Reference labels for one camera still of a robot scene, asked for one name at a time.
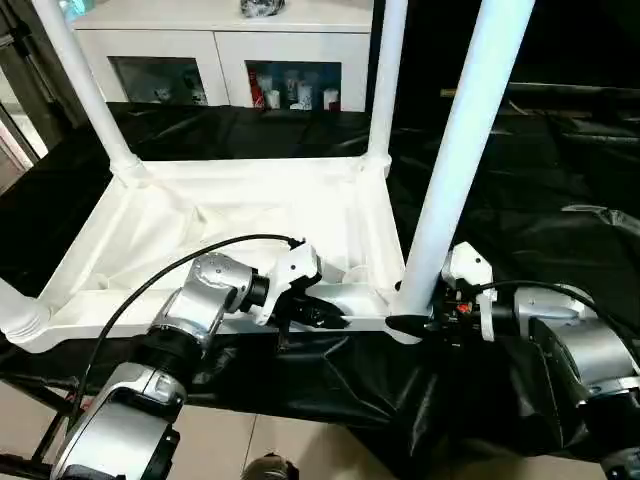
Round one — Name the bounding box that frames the white plastic table leg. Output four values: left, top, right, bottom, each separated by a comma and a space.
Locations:
30, 0, 153, 189
388, 0, 537, 345
364, 0, 410, 181
0, 276, 53, 348

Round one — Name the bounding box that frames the black folding table frame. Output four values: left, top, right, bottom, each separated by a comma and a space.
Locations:
0, 368, 86, 480

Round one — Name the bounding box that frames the black mat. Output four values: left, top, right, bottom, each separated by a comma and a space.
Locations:
0, 98, 640, 480

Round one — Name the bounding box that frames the black robot left foot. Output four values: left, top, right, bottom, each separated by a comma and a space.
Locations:
240, 452, 301, 480

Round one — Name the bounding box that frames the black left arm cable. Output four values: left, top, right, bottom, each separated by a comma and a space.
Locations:
62, 235, 307, 443

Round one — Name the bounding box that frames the white glass-door cabinet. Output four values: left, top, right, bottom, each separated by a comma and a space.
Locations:
68, 0, 375, 113

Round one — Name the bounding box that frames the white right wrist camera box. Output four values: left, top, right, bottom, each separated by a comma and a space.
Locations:
442, 242, 498, 344

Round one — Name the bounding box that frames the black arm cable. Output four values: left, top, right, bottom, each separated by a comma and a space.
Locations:
62, 235, 307, 443
468, 280, 606, 313

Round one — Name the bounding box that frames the dark grey bar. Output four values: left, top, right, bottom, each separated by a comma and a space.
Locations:
440, 84, 640, 103

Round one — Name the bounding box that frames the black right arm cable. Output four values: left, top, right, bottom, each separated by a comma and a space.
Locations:
468, 280, 606, 313

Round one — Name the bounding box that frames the grey metal rack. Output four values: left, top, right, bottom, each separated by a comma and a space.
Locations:
0, 0, 97, 166

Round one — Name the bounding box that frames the shiny silver ornament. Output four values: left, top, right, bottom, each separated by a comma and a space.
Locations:
239, 0, 288, 20

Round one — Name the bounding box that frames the white plastic table top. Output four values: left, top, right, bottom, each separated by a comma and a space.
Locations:
0, 155, 427, 355

